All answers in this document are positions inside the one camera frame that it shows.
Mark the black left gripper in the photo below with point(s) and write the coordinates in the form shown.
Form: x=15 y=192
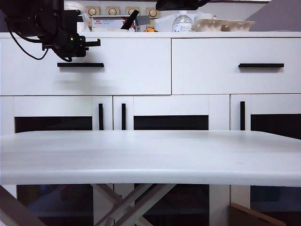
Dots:
x=68 y=46

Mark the beige dimmer knob plate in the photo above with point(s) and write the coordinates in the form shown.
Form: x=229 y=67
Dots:
x=92 y=10
x=151 y=14
x=113 y=10
x=130 y=10

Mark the white cabinet drawer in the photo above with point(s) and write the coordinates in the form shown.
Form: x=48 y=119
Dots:
x=129 y=70
x=211 y=70

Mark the white table leg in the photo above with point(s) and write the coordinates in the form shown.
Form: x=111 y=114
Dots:
x=101 y=190
x=158 y=194

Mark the black stick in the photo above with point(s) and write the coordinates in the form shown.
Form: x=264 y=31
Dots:
x=129 y=21

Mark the white sideboard cabinet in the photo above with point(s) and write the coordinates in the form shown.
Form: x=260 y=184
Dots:
x=211 y=34

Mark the brown wooden plank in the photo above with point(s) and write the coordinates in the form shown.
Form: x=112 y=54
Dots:
x=14 y=209

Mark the beige egg carton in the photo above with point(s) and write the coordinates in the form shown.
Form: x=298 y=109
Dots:
x=207 y=25
x=240 y=26

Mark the white cabinet door dark glass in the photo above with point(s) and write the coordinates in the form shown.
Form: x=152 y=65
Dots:
x=270 y=103
x=176 y=104
x=54 y=106

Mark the orange spotted toy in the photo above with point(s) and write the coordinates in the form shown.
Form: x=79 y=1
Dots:
x=149 y=30

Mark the white bowl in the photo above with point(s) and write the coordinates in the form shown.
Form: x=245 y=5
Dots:
x=204 y=16

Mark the white box red print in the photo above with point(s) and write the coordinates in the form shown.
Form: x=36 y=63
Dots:
x=105 y=26

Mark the clear sanitizer pump bottle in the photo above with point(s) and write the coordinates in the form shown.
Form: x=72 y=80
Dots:
x=182 y=23

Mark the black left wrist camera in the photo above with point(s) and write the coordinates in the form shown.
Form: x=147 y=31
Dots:
x=70 y=20

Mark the grey box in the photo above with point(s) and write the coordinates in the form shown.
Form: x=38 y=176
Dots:
x=142 y=20

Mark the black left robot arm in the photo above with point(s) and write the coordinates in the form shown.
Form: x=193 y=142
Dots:
x=28 y=14

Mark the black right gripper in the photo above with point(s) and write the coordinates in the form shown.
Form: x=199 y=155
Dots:
x=197 y=2

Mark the beige table leg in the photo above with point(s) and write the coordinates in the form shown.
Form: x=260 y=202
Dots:
x=136 y=194

